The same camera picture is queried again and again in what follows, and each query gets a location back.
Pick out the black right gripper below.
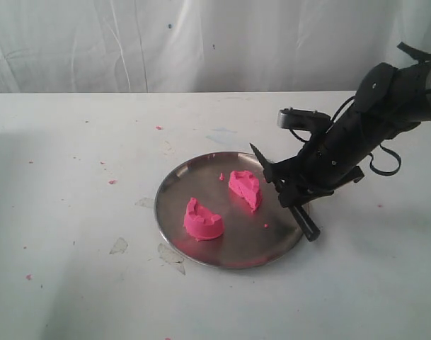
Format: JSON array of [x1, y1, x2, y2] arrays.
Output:
[[263, 137, 364, 208]]

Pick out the round steel plate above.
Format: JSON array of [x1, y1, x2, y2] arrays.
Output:
[[154, 152, 304, 269]]

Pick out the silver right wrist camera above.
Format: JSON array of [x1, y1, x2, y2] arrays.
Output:
[[277, 108, 333, 135]]

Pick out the pink clay half piece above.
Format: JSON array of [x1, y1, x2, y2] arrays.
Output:
[[229, 170, 263, 213]]

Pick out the black knife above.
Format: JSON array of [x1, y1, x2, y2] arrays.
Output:
[[249, 143, 321, 242]]

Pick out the white backdrop sheet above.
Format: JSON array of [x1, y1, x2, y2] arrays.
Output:
[[0, 1, 431, 93]]

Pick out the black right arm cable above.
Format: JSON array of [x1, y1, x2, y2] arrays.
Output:
[[289, 41, 431, 177]]

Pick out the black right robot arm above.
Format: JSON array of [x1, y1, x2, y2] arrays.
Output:
[[261, 43, 431, 208]]

